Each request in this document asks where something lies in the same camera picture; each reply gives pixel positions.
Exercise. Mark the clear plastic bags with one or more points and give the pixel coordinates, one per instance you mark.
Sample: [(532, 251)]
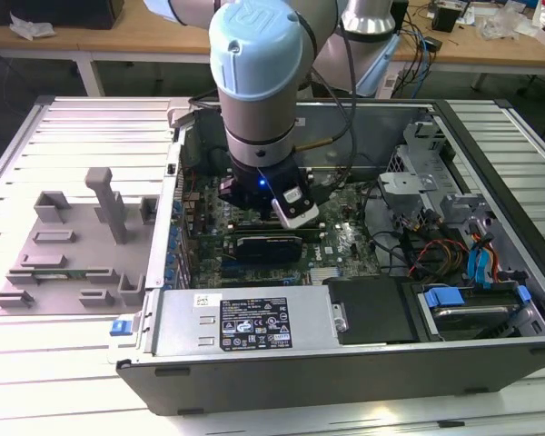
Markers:
[(504, 20)]

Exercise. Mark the small black adapter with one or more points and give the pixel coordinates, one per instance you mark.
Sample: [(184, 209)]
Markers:
[(433, 44)]

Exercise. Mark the silver metal drive bracket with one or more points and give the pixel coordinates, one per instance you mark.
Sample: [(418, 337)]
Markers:
[(399, 184)]

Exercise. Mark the crumpled white paper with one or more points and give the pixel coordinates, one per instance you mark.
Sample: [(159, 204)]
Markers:
[(29, 28)]

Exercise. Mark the hard disk blue carrier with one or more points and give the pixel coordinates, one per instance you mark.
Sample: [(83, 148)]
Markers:
[(472, 318)]

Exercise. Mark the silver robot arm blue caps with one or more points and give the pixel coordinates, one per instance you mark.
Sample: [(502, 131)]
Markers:
[(254, 68)]

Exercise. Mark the silver power supply unit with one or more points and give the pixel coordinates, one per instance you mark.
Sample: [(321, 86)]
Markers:
[(177, 318)]

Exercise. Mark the black plastic shroud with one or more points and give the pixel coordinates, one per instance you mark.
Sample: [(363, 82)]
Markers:
[(372, 309)]

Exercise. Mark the small black box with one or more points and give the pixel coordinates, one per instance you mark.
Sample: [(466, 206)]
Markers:
[(445, 20)]

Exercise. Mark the blue case latch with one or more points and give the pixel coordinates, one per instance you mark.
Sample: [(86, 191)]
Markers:
[(120, 328)]

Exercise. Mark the black graphics card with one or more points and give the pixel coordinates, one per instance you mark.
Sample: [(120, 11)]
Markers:
[(268, 250)]

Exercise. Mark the silver chipset heatsink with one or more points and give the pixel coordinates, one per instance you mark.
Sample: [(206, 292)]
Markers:
[(325, 274)]

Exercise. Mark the green motherboard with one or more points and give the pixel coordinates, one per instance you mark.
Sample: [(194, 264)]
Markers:
[(340, 227)]

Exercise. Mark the green RAM stick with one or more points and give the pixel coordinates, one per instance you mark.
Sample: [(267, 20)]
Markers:
[(79, 274)]

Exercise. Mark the grey plastic parts rack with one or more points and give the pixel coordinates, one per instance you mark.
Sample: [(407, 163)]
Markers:
[(91, 290)]

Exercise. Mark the white wrist camera black mount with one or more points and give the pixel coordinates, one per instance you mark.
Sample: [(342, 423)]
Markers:
[(300, 215)]

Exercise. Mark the black open PC case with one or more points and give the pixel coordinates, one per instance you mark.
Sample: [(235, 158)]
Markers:
[(300, 386)]

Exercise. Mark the wooden desk white frame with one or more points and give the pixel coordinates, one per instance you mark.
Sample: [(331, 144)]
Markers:
[(131, 41), (481, 50)]

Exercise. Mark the large black box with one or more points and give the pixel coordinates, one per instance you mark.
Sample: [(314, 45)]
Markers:
[(50, 11)]

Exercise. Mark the black RAM slot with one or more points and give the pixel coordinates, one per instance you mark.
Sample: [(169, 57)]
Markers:
[(250, 224), (309, 234)]

